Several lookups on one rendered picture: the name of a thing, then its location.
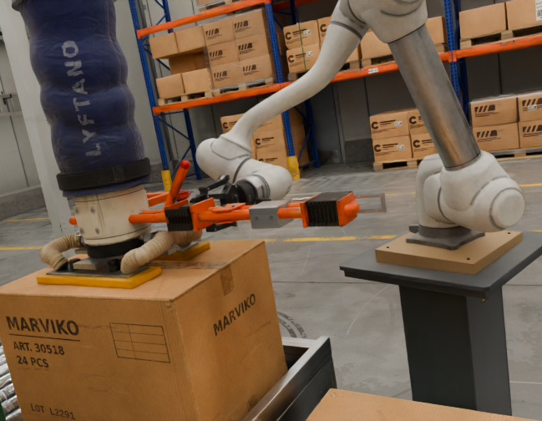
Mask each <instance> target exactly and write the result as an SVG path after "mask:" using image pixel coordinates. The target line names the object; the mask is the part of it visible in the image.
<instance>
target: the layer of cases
mask: <svg viewBox="0 0 542 421"><path fill-rule="evenodd" d="M306 421H539V420H533V419H527V418H518V417H512V416H507V415H501V414H496V413H485V412H480V411H474V410H469V409H463V408H453V407H448V406H443V405H437V404H431V403H421V402H416V401H410V400H405V399H399V398H389V397H383V396H378V395H372V394H367V393H357V392H351V391H346V390H341V389H335V388H330V389H329V390H328V392H327V393H326V395H325V396H324V397H323V398H322V400H321V401H320V403H319V404H318V405H317V406H316V407H315V408H314V410H313V411H312V413H311V414H310V415H309V417H308V418H307V419H306Z"/></svg>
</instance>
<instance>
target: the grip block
mask: <svg viewBox="0 0 542 421"><path fill-rule="evenodd" d="M186 204H189V200H188V199H185V200H182V201H179V202H176V203H174V204H172V205H168V206H166V207H164V212H165V219H166V224H167V228H168V232H172V231H193V227H194V231H199V230H201V229H204V228H206V227H207V226H210V225H213V224H214V221H198V219H197V213H198V212H200V211H208V209H209V208H210V207H215V202H214V198H213V197H212V198H209V199H207V200H203V201H201V202H198V203H196V204H193V205H190V209H189V208H180V206H183V205H186ZM192 226H193V227H192Z"/></svg>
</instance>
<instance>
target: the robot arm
mask: <svg viewBox="0 0 542 421"><path fill-rule="evenodd" d="M427 18H428V12H427V5H426V0H339V1H338V3H337V5H336V7H335V9H334V12H333V15H332V18H331V21H330V23H329V25H328V27H327V32H326V36H325V38H324V41H323V44H322V49H321V52H320V54H319V56H318V59H317V61H316V63H315V64H314V66H313V67H312V68H311V69H310V70H309V71H308V72H307V73H306V74H305V75H304V76H302V77H301V78H299V79H298V80H297V81H295V82H294V83H292V84H290V85H288V86H286V87H285V88H284V89H282V90H280V91H278V92H277V93H275V94H273V95H272V96H271V97H269V98H267V99H265V100H263V101H262V102H260V103H259V104H257V105H256V106H254V107H253V108H251V109H250V110H248V111H247V112H246V113H245V114H243V115H242V117H241V118H240V119H239V120H238V121H237V122H236V124H235V125H234V127H233V128H232V129H231V131H229V132H228V133H226V134H222V135H221V136H220V137H219V138H218V139H207V140H204V141H203V142H202V143H201V144H200V145H199V146H198V148H197V150H196V153H195V158H196V162H197V164H198V166H199V167H200V168H201V169H202V170H203V171H204V172H205V173H206V174H207V175H208V176H209V177H211V178H212V179H214V181H212V182H210V183H208V184H206V185H202V186H200V187H199V192H200V194H199V195H197V196H196V197H193V198H192V199H191V203H189V204H186V205H183V206H180V208H189V209H190V205H193V204H196V203H198V202H201V201H203V200H207V199H209V198H212V197H213V198H214V199H220V206H222V205H226V204H235V203H246V204H245V205H255V204H256V201H255V199H271V201H273V200H281V199H282V198H284V197H285V196H286V195H287V194H288V193H289V192H290V188H291V184H292V181H293V179H292V176H291V173H290V172H289V170H287V169H285V168H283V167H281V166H279V165H272V164H267V163H263V162H260V161H258V160H254V159H252V158H251V152H252V149H251V136H252V135H253V133H254V132H255V130H256V129H257V128H258V127H259V126H260V125H262V124H263V123H265V122H266V121H267V120H269V119H272V118H274V117H276V116H277V115H278V114H281V113H283V112H285V111H287V110H288V109H290V108H292V107H294V106H296V105H298V104H299V103H301V102H303V101H305V100H307V99H309V98H310V97H312V96H313V95H315V94H317V93H318V92H320V91H321V90H322V89H324V88H325V87H326V86H327V85H328V84H329V83H330V82H331V81H332V80H333V78H334V77H335V76H336V75H337V73H338V72H339V70H340V69H341V68H342V66H343V64H344V63H345V62H346V61H347V59H348V58H349V57H350V55H351V54H352V52H353V51H354V50H355V49H356V47H357V46H358V44H359V43H360V42H361V41H362V39H363V37H364V36H365V34H366V33H367V31H368V29H371V30H372V31H373V32H374V34H375V35H376V36H377V38H378V39H379V40H380V41H382V42H383V43H387V44H388V47H389V48H390V50H391V53H392V55H393V57H394V59H395V61H396V63H397V66H398V68H399V70H400V72H401V74H402V76H403V79H404V81H405V83H406V85H407V87H408V90H409V92H410V94H411V95H412V98H413V101H414V103H415V104H416V106H417V109H418V112H419V113H420V115H421V117H422V119H423V122H424V124H425V126H426V128H427V130H428V133H429V135H430V137H431V139H432V141H433V144H434V146H435V148H436V150H437V152H438V153H437V154H434V155H427V156H425V158H424V159H423V160H422V161H421V163H420V165H419V167H418V171H417V174H416V185H415V188H416V204H417V211H418V221H419V224H412V225H410V226H409V231H410V232H412V233H415V234H414V235H411V236H408V237H406V242H407V243H414V244H420V245H425V246H435V247H439V248H443V249H446V250H450V251H454V250H457V249H458V248H459V247H461V246H463V245H465V244H467V243H469V242H471V241H473V240H475V239H477V238H480V237H483V236H485V232H497V231H503V230H504V229H506V228H509V227H511V226H512V225H514V224H515V223H516V222H518V221H519V219H520V218H521V216H522V215H523V214H524V209H525V198H524V194H523V192H522V190H521V189H520V187H519V185H518V184H517V183H516V182H515V181H514V180H511V179H510V177H509V175H508V174H507V173H506V172H505V171H504V169H503V168H502V167H501V165H500V164H499V162H498V161H497V160H496V159H495V158H494V156H493V155H491V154H490V153H488V152H485V151H483V150H480V149H479V146H478V144H477V141H476V139H475V138H474V134H473V132H472V130H471V128H470V126H469V122H468V121H467V119H466V117H465V114H464V112H463V109H462V107H461V105H460V103H459V101H458V98H457V95H456V93H455V92H454V89H453V86H452V84H451V82H450V80H449V78H448V75H447V73H446V70H445V68H444V66H443V63H442V61H441V59H440V57H439V55H438V52H437V49H436V48H435V46H434V43H433V40H432V38H431V36H430V34H429V32H428V29H427V27H426V24H425V23H426V22H427ZM221 185H224V188H223V190H222V192H221V193H220V194H208V191H210V190H213V189H215V188H217V187H219V186H221Z"/></svg>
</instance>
